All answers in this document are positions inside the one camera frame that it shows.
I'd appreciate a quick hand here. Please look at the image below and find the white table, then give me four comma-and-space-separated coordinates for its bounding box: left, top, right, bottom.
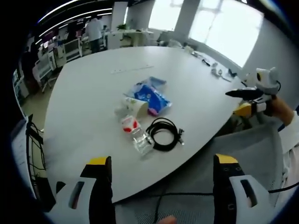
43, 46, 256, 204

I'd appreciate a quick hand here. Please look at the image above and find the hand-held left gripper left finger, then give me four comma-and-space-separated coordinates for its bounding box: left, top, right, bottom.
50, 156, 114, 224

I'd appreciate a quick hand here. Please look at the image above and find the grey mesh chair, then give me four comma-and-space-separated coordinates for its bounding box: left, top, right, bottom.
112, 123, 285, 224

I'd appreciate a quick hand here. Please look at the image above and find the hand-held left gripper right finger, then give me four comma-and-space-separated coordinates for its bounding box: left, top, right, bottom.
213, 153, 276, 224

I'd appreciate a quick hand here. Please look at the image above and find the clear plastic water bottle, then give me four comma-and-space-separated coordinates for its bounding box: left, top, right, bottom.
120, 114, 154, 156

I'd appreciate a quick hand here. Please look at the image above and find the person's right hand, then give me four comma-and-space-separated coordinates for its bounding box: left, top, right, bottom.
263, 96, 294, 123

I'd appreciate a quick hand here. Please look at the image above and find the blue tissue packet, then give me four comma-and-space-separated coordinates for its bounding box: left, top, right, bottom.
129, 84, 173, 117

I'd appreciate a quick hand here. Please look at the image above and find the white office chair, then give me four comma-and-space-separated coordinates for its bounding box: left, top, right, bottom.
35, 59, 58, 93

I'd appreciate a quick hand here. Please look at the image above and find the black stand with cables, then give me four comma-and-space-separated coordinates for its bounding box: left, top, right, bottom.
25, 113, 57, 212

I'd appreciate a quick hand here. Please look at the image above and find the small grey device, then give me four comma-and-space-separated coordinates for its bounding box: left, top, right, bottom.
211, 63, 222, 79

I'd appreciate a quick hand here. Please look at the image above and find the white paper cup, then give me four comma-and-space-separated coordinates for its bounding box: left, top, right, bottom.
114, 96, 149, 118

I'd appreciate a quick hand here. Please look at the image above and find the white table power strip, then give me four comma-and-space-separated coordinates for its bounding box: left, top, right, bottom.
110, 65, 155, 75

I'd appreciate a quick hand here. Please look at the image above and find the person's left hand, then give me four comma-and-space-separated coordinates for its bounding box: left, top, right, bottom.
158, 215, 178, 224

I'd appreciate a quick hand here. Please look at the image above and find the clear blue plastic bag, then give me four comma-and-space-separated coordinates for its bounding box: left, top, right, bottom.
135, 76, 167, 91

